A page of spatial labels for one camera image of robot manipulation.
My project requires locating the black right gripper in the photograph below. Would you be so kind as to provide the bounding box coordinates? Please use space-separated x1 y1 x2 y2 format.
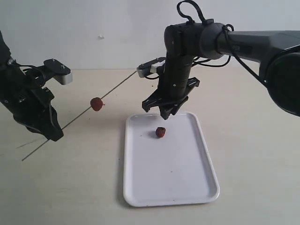
142 55 200 120

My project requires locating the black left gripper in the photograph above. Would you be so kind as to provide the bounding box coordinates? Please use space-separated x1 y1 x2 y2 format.
0 67 64 142

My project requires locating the thin metal skewer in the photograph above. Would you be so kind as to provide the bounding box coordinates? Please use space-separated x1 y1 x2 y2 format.
21 69 137 162

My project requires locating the red meatball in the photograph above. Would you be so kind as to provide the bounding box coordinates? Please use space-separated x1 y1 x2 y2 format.
90 97 105 112
155 127 166 138

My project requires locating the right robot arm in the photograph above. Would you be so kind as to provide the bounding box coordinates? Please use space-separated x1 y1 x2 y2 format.
138 22 300 119

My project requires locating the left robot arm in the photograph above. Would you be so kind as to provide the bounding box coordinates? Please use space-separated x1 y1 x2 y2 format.
0 39 70 141

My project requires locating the white rectangular plastic tray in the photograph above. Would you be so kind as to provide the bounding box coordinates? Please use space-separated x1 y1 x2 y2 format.
123 112 220 207

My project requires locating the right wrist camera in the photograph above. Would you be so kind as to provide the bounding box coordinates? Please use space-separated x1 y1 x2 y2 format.
136 57 165 78

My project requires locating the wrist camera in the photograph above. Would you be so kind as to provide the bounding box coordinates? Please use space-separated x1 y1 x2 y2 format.
44 59 73 85
136 57 165 78

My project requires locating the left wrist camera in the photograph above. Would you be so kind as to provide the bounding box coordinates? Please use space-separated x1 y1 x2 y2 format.
44 59 73 85

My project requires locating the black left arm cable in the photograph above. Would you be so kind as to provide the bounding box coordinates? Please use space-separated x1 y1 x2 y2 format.
13 63 46 75

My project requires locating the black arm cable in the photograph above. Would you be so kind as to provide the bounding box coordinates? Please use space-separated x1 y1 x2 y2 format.
175 0 268 84
13 63 46 75

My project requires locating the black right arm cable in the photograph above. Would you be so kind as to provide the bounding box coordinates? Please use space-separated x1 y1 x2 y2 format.
175 0 268 84

